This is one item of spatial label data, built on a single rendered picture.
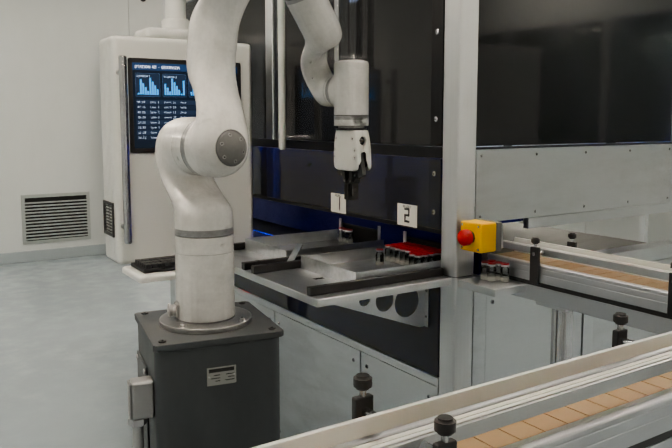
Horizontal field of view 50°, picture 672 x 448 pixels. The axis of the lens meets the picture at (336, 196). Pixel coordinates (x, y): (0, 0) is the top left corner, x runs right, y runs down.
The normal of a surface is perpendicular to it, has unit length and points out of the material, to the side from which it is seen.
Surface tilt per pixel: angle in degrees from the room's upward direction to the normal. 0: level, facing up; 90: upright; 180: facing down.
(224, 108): 62
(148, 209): 90
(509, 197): 90
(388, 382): 90
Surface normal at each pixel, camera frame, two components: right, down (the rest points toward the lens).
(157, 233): 0.54, 0.09
